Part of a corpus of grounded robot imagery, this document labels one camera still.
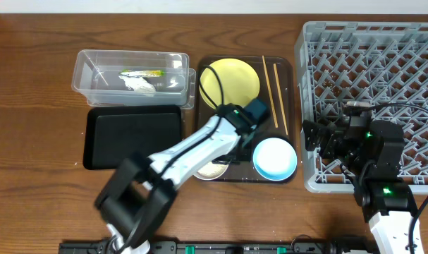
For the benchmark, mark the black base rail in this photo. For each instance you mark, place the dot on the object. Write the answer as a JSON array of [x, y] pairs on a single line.
[[169, 247]]

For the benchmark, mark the white bowl with crumbs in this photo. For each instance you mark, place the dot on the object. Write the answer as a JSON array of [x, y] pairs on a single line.
[[211, 171]]

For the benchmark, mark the right wooden chopstick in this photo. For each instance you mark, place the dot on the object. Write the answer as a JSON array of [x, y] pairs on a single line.
[[278, 86]]

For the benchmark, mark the clear plastic bin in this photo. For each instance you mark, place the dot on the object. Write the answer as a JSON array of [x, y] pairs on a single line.
[[96, 76]]

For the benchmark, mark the yellow plastic plate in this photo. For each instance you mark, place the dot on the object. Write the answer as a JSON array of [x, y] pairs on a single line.
[[239, 80]]

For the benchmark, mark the light blue bowl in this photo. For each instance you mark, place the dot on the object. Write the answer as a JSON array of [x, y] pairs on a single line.
[[275, 159]]

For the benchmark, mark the black plastic tray bin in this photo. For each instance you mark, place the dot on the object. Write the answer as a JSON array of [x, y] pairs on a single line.
[[114, 133]]

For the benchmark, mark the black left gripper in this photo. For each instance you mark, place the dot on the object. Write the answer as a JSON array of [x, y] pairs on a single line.
[[237, 155]]

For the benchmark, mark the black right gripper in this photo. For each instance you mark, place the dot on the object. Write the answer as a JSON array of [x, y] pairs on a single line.
[[326, 140]]

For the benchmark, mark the left wooden chopstick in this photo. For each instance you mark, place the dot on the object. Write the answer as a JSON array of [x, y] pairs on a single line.
[[266, 75]]

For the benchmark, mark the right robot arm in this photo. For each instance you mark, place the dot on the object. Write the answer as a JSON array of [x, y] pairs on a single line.
[[372, 150]]

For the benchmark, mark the white tissue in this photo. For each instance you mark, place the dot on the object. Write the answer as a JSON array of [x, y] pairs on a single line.
[[138, 84]]

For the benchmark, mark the green snack wrapper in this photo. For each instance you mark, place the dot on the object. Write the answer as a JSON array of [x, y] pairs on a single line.
[[144, 73]]

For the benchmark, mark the grey plastic dishwasher rack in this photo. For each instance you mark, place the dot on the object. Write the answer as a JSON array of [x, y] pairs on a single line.
[[385, 64]]

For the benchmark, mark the wooden chopstick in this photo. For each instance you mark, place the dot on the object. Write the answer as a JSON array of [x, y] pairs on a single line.
[[278, 86], [266, 75]]

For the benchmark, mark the dark brown serving tray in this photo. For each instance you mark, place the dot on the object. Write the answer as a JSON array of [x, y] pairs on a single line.
[[245, 171]]

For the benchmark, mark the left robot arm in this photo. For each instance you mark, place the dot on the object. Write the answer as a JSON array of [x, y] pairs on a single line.
[[141, 191]]

